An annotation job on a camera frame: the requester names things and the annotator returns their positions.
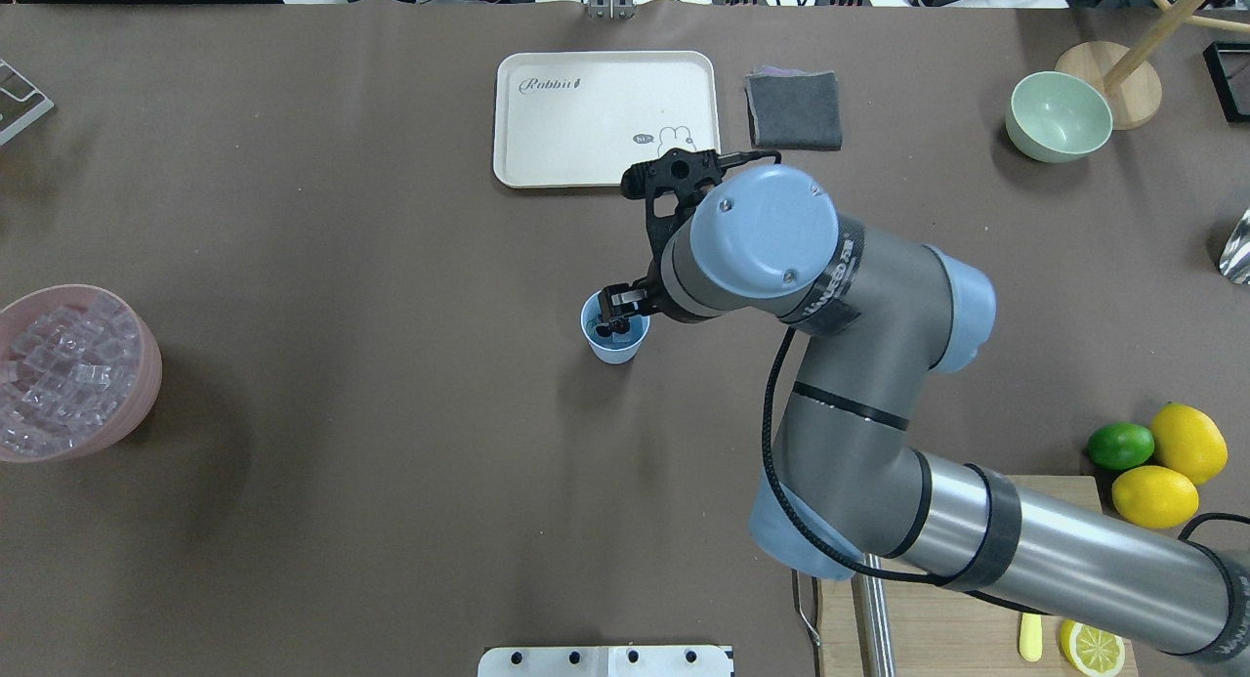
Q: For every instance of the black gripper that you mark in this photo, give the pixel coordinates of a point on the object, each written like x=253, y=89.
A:
x=652, y=303

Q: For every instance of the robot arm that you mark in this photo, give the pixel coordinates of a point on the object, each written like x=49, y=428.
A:
x=868, y=315

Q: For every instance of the light blue plastic cup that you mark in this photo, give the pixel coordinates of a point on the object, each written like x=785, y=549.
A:
x=615, y=348

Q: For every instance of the pile of ice cubes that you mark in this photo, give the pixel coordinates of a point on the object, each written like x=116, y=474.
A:
x=65, y=375

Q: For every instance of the wooden cup tree stand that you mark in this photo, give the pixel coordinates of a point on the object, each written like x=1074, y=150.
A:
x=1123, y=75

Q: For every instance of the silver metal ice scoop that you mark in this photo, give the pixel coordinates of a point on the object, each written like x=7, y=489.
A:
x=1233, y=262

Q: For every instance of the cream rabbit tray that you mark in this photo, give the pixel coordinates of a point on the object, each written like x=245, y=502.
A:
x=579, y=119

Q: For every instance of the folded grey cloth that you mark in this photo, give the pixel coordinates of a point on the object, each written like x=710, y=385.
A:
x=792, y=108

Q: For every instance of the steel muddler black tip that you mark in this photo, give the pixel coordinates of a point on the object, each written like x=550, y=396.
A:
x=875, y=640

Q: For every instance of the wooden cutting board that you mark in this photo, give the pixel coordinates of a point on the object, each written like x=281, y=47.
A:
x=935, y=633

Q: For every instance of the mint green bowl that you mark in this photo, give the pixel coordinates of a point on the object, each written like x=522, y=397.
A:
x=1056, y=117

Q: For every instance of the green lime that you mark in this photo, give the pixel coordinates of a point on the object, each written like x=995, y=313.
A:
x=1120, y=446

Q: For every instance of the yellow plastic knife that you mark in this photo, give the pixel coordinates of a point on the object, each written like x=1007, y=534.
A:
x=1030, y=643

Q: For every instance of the pink bowl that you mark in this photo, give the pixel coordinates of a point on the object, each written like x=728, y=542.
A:
x=135, y=407

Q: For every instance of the yellow lemon near lime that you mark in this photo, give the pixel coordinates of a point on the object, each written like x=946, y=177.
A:
x=1154, y=497

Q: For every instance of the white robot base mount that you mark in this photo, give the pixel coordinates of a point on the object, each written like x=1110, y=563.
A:
x=619, y=660

